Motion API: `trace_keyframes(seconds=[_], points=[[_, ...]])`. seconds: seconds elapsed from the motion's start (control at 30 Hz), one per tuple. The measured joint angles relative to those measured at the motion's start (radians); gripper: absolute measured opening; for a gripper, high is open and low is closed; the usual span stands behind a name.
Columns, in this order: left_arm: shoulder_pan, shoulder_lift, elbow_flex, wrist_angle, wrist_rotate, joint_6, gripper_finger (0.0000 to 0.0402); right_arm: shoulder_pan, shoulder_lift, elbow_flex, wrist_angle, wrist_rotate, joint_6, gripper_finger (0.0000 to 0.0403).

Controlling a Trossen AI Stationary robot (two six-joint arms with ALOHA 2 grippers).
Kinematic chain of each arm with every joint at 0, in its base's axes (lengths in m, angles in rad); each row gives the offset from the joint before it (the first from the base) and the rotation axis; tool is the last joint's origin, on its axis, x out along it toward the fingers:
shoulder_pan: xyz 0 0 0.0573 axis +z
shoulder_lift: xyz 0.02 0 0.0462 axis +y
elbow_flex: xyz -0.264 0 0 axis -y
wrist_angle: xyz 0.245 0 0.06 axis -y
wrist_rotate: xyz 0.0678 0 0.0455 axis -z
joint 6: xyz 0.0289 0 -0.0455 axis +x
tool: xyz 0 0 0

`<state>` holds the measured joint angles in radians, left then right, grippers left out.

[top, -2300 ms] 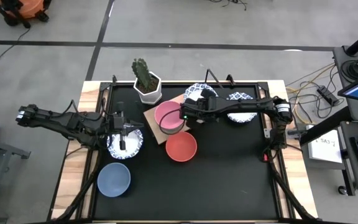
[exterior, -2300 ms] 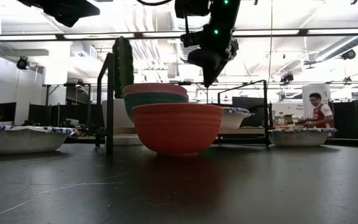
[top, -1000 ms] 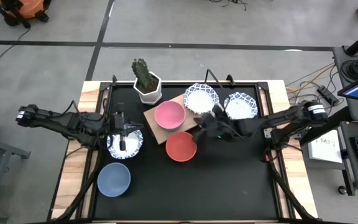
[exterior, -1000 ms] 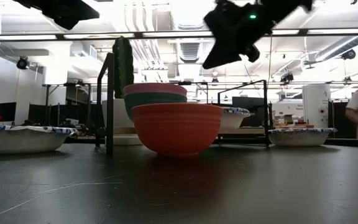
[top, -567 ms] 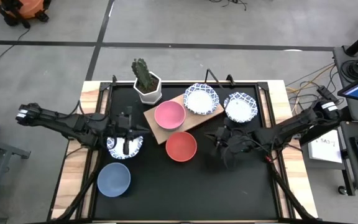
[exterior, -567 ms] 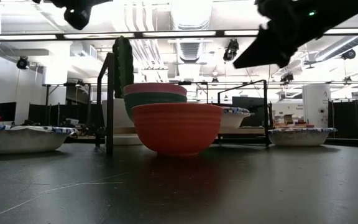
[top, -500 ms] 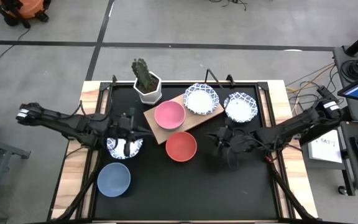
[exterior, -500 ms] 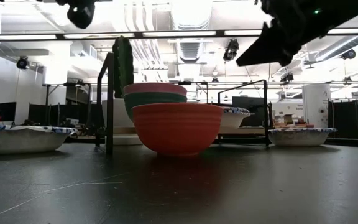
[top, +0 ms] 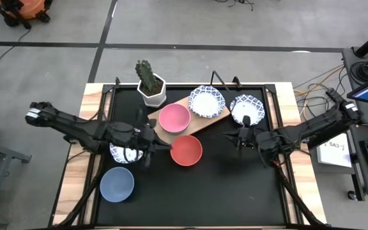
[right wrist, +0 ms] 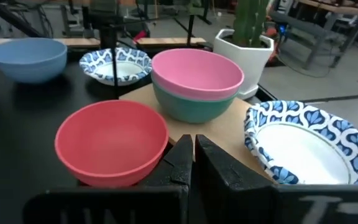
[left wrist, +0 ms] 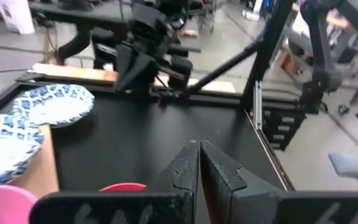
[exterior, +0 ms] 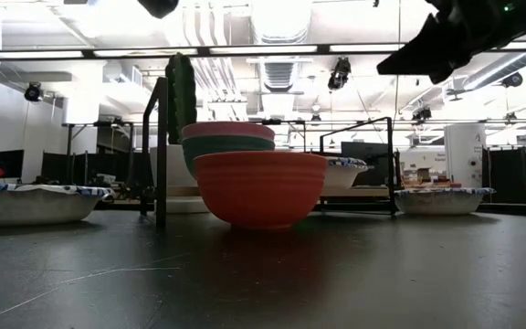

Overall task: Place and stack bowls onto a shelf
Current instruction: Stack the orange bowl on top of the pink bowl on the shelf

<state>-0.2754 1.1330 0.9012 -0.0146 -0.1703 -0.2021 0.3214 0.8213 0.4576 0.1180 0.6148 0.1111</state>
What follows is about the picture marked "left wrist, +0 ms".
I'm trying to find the black background table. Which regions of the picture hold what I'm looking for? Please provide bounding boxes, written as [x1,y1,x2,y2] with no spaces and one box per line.
[28,0,203,54]

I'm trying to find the black aluminium table frame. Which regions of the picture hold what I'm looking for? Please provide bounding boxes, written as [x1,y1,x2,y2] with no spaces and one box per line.
[0,0,307,153]

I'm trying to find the red plastic bowl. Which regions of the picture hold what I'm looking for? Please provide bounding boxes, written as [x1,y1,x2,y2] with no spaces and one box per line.
[99,182,147,192]

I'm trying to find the blue white patterned bowl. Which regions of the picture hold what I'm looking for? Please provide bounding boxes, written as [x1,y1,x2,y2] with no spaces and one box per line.
[0,113,45,187]
[11,83,96,129]

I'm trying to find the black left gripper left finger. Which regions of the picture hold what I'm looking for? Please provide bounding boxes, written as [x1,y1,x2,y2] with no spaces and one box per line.
[29,140,198,224]

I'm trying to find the pink plastic bowl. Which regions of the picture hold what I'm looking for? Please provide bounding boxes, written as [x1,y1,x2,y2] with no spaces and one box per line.
[0,184,39,224]

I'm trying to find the white box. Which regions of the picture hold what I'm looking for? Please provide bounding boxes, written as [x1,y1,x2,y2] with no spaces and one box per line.
[0,0,35,35]

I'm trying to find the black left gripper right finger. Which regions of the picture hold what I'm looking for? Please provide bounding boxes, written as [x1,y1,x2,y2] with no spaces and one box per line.
[200,141,358,224]

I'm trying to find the person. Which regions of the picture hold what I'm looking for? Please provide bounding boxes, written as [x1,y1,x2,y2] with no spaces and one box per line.
[290,0,358,44]

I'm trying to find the silver aluminium bracket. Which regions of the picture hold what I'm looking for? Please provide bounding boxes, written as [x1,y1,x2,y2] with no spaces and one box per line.
[252,80,263,131]

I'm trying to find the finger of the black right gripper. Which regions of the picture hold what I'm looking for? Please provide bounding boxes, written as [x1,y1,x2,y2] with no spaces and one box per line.
[131,51,160,93]
[115,42,137,91]

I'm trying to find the person's leg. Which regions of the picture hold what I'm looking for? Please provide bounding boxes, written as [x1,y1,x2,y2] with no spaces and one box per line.
[328,151,358,184]

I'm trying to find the black vented control box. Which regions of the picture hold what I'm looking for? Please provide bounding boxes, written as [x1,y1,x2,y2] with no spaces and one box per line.
[261,107,306,152]

